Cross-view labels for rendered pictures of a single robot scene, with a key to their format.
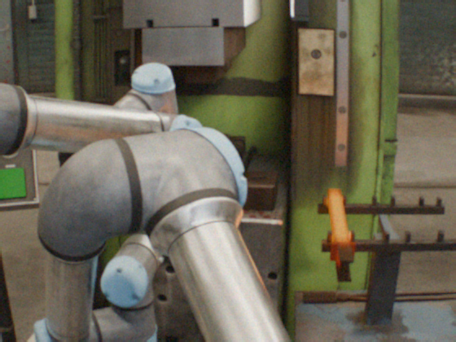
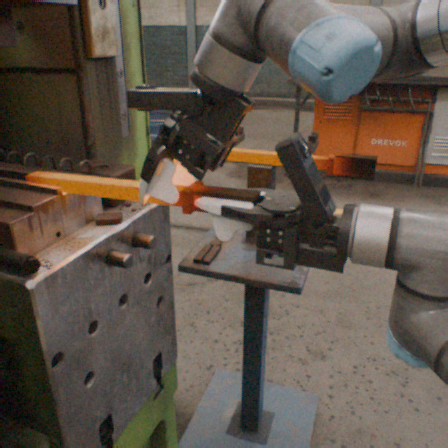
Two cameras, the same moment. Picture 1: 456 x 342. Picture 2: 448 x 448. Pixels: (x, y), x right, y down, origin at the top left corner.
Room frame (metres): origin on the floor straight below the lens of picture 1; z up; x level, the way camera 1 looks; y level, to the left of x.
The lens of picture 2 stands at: (1.06, 0.65, 1.22)
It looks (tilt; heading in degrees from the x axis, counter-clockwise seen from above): 24 degrees down; 285
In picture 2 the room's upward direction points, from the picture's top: straight up
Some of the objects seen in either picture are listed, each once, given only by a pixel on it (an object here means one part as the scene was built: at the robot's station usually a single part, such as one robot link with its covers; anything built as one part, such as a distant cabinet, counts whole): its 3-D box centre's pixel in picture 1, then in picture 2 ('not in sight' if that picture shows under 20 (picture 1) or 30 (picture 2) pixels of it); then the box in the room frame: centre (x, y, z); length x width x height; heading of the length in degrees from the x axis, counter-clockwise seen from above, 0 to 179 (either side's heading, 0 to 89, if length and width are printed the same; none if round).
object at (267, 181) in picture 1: (259, 190); (102, 182); (1.50, -0.08, 0.95); 0.12 x 0.08 x 0.06; 172
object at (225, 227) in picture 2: not in sight; (223, 221); (1.19, 0.15, 0.99); 0.09 x 0.03 x 0.06; 175
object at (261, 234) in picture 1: (221, 252); (22, 299); (1.68, 0.02, 0.69); 0.56 x 0.38 x 0.45; 172
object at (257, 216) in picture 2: not in sight; (255, 211); (1.14, 0.16, 1.01); 0.09 x 0.05 x 0.02; 175
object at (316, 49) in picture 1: (316, 62); (99, 13); (1.55, -0.22, 1.27); 0.09 x 0.02 x 0.17; 82
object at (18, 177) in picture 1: (11, 183); not in sight; (1.38, 0.54, 1.01); 0.07 x 0.05 x 0.07; 107
